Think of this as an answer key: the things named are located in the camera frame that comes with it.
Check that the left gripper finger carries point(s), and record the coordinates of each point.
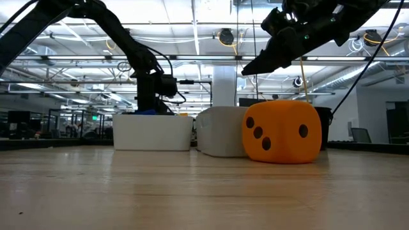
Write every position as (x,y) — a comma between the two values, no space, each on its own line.
(150,103)

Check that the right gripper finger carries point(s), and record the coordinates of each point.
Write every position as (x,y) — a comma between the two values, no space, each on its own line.
(278,57)

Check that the orange foam die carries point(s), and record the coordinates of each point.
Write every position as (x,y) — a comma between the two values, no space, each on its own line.
(284,140)

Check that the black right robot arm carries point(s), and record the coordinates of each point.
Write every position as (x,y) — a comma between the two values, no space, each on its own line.
(361,16)

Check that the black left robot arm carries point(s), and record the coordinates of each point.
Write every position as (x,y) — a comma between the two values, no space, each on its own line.
(112,25)

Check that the white plastic bin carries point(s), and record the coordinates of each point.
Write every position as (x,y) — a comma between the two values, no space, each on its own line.
(153,132)

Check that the black monitor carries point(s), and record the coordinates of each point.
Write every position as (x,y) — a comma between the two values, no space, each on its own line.
(19,117)
(249,101)

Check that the white building column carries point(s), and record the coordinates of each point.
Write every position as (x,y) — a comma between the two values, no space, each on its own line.
(224,89)

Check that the grey plastic bin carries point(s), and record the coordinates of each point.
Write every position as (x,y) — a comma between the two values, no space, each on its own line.
(220,131)

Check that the black bucket with googly eyes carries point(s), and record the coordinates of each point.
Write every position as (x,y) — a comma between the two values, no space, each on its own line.
(326,127)

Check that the black cabinet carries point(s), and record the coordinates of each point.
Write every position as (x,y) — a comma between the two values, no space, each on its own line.
(397,124)

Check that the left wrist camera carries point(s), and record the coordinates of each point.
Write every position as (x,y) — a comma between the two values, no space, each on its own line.
(169,85)

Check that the black background rig frame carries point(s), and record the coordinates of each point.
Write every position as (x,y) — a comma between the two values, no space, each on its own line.
(195,82)

